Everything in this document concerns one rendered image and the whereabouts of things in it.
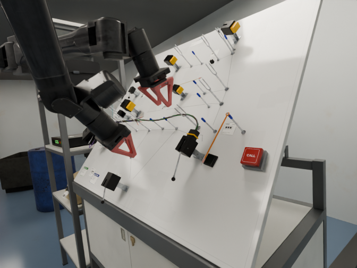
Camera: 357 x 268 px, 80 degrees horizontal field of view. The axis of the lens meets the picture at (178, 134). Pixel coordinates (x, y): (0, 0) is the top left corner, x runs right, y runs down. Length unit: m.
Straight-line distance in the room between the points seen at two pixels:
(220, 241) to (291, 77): 0.53
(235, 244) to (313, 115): 2.22
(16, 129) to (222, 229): 8.19
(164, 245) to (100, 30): 0.60
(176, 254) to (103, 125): 0.41
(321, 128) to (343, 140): 0.22
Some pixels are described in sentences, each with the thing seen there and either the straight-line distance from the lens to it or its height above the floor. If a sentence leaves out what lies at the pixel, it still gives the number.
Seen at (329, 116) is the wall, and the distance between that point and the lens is 2.62.
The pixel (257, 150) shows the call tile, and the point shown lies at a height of 1.12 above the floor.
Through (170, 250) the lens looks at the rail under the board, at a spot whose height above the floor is 0.84.
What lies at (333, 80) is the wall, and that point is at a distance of 2.61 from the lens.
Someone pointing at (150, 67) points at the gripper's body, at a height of 1.36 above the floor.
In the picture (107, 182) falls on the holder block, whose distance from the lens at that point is 0.91.
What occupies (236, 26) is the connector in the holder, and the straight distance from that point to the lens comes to 1.03.
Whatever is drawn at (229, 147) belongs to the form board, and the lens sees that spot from 0.69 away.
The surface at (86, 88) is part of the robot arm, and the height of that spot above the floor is 1.31.
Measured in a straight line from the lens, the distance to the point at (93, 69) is 1.69.
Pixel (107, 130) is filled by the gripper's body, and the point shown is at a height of 1.21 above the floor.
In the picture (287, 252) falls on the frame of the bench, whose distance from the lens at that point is 0.79.
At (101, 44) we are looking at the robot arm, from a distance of 0.53.
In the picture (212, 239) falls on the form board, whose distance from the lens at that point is 0.62.
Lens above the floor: 1.24
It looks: 6 degrees down
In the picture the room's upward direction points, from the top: 5 degrees counter-clockwise
